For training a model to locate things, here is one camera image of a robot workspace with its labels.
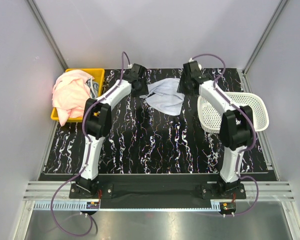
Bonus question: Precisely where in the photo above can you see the white perforated plastic basket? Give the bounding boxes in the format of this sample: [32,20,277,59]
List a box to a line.
[196,91,270,133]

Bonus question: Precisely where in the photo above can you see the yellow plastic bin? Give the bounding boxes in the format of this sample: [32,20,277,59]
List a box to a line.
[50,68,105,123]

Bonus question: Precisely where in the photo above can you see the pink rabbit towel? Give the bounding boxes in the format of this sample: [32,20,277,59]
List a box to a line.
[52,69,94,126]

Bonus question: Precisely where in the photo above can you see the left controller board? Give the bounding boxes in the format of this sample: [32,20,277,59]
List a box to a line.
[86,201,100,210]

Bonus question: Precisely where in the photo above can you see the light blue towel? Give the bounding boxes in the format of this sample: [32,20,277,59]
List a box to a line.
[144,78,185,116]

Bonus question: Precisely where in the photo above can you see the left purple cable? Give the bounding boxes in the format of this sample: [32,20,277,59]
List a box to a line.
[49,51,132,238]

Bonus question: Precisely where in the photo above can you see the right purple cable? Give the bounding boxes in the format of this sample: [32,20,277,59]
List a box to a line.
[188,53,260,217]

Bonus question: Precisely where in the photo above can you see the controller board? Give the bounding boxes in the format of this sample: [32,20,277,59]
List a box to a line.
[86,201,100,210]
[220,202,237,212]

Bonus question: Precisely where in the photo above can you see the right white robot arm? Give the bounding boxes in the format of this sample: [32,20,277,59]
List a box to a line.
[177,61,256,199]

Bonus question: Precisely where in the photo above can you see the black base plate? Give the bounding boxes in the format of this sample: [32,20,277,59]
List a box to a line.
[69,173,247,212]

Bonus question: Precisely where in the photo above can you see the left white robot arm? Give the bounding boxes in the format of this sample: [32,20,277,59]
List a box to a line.
[75,63,149,198]

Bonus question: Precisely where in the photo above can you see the blue patterned towel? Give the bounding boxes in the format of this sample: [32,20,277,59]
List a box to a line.
[85,77,99,99]

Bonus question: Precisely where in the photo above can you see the purple cable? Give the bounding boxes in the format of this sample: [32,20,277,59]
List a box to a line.
[188,53,260,217]
[49,51,132,238]

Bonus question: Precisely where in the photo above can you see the right controller board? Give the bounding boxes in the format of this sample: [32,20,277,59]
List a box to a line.
[220,202,237,212]

